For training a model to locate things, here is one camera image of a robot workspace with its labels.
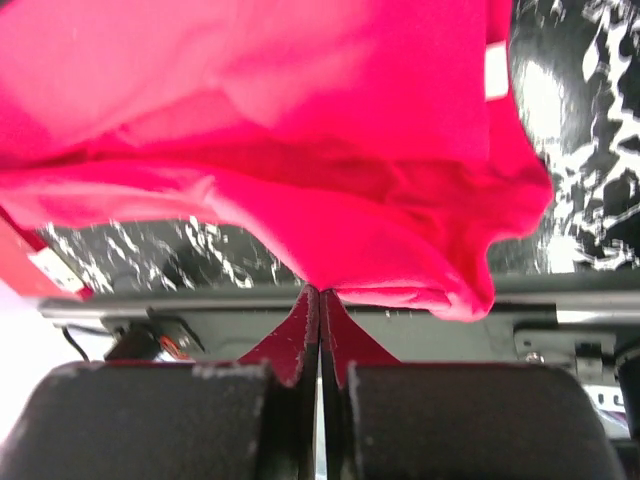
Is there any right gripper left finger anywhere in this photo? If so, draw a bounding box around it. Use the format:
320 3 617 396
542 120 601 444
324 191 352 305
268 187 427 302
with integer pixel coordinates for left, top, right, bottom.
240 285 320 479

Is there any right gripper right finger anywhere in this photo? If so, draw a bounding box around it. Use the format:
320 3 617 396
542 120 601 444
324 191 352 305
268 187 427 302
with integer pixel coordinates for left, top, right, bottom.
319 290 400 479

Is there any magenta t shirt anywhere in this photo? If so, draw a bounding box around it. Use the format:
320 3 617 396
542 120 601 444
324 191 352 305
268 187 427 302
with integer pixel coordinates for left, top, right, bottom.
1 1 553 321

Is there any red box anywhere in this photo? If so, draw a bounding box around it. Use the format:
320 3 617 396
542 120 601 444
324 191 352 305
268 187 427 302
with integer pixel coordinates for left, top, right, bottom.
1 210 93 301

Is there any black marble pattern mat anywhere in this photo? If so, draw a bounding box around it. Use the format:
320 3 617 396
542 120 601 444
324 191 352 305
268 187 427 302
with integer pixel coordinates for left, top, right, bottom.
41 1 639 294

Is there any aluminium rail frame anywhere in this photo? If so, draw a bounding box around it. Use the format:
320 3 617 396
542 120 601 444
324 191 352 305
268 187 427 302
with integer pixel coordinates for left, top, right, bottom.
38 269 639 324

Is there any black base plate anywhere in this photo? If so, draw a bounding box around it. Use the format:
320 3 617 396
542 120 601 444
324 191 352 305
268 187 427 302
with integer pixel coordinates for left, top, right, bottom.
99 299 640 391

